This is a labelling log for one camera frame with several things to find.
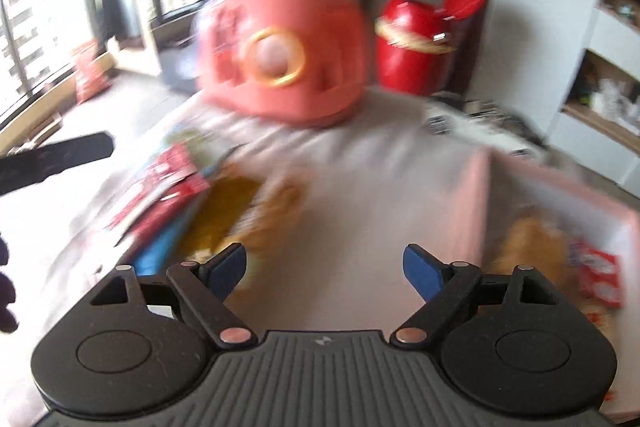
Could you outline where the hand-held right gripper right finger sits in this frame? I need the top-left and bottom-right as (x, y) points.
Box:
(390, 244), (558, 350)

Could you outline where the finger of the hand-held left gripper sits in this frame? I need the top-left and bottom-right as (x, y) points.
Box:
(0, 132), (114, 196)
(0, 234), (20, 334)

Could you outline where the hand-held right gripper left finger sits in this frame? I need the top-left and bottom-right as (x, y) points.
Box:
(89, 243), (257, 350)

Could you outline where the clear packet of yellow snacks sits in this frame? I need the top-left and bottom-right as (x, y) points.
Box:
(190, 162), (262, 258)

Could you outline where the golden bread packet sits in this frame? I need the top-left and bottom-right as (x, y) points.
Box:
(235, 179), (307, 299)

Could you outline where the brown bread packet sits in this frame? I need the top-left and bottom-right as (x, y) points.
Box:
(492, 217), (576, 304)

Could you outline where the pink cardboard box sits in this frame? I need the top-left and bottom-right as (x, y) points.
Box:
(450, 147), (640, 358)

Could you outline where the red and white snack packet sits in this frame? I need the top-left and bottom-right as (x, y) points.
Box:
(570, 239), (624, 309)

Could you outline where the red bag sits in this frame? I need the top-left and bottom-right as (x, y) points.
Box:
(72, 39), (114, 106)

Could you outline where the red striped snack packet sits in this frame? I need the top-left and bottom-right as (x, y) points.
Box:
(107, 144), (212, 239)

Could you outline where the grey box with arched opening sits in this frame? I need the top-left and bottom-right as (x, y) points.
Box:
(149, 0), (212, 96)

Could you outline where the red lidded bin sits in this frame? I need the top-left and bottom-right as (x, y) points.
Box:
(375, 0), (491, 98)

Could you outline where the pink plastic pet carrier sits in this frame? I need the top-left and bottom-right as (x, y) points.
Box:
(197, 0), (374, 128)

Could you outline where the white plastic bag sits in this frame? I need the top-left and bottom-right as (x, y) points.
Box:
(590, 79), (640, 128)

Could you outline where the white shelf cabinet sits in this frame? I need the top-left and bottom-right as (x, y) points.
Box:
(547, 0), (640, 188)

